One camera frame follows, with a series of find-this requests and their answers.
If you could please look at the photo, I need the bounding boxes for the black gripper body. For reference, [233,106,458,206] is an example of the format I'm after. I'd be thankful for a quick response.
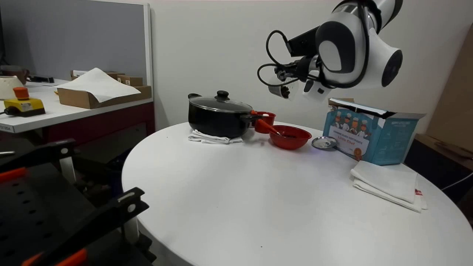
[291,55,322,85]

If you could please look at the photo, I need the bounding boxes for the red cup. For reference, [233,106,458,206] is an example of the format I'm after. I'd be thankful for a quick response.
[250,110,278,135]

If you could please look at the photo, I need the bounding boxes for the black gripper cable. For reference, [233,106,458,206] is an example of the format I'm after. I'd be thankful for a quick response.
[256,29,316,89]

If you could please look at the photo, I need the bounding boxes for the round metal jar lid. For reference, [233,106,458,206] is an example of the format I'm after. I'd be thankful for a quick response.
[310,135,340,153]

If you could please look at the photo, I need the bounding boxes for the black cooking pot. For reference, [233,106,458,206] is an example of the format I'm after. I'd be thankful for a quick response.
[186,92,256,141]

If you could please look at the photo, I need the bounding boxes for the blue cartoon print box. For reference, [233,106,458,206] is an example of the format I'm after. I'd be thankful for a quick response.
[322,97,426,168]

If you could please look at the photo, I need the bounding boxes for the yellow orange device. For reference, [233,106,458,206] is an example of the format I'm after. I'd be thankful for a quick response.
[3,86,47,119]

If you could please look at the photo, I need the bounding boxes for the grey partition panel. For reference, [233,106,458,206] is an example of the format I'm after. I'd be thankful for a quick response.
[0,0,152,86]

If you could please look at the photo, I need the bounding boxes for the orange spoon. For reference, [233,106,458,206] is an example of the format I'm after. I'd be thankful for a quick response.
[256,119,285,141]

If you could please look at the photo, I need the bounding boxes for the flat brown cardboard box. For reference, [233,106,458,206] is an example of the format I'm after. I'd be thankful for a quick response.
[56,85,152,111]

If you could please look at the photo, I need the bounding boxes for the large brown cardboard sheet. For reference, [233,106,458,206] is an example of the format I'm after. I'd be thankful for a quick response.
[426,24,473,154]

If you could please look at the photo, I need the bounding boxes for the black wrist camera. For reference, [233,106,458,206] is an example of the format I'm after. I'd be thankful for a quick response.
[287,27,322,58]

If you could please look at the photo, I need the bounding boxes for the glass pot lid black knob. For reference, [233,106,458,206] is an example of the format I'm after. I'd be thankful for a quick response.
[188,89,254,116]

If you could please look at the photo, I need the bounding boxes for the red bowl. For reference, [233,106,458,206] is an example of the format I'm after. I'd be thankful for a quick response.
[267,125,313,153]

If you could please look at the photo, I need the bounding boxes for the black perforated stand orange parts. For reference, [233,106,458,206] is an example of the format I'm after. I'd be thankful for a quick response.
[0,138,152,266]

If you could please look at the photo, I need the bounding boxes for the cardboard box on desk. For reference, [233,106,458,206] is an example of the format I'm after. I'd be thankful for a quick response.
[55,67,143,106]

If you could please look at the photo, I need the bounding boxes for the white desk maroon side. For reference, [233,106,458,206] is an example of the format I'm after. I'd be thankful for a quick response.
[0,79,157,150]

